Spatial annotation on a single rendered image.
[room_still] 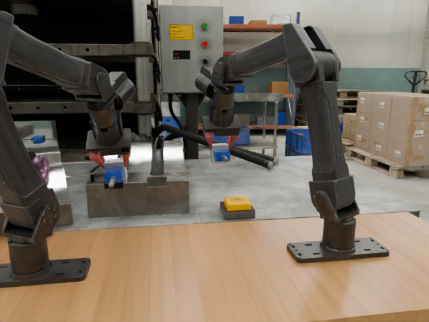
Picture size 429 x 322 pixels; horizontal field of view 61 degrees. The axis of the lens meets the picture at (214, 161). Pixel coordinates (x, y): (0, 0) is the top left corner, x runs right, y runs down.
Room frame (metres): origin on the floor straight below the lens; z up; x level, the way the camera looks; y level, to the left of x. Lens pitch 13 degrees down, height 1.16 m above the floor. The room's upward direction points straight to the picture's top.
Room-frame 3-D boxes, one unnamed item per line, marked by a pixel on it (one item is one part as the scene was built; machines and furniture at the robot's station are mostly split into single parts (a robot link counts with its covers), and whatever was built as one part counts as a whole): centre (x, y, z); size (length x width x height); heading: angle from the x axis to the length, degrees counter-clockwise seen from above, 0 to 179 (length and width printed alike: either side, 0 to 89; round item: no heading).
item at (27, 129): (1.85, 0.88, 0.87); 0.50 x 0.27 x 0.17; 8
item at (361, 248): (0.69, -0.26, 0.84); 0.20 x 0.07 x 0.08; 99
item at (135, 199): (1.14, 0.23, 0.87); 0.50 x 0.26 x 0.14; 8
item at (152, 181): (0.92, 0.15, 0.87); 0.05 x 0.05 x 0.04; 8
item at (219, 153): (1.02, -0.02, 0.93); 0.13 x 0.05 x 0.05; 9
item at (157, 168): (1.12, 0.24, 0.92); 0.35 x 0.16 x 0.09; 8
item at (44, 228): (0.61, 0.34, 0.90); 0.09 x 0.06 x 0.06; 66
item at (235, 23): (7.27, -0.53, 1.14); 2.06 x 0.65 x 2.27; 94
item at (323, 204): (0.70, -0.25, 0.90); 0.09 x 0.06 x 0.06; 129
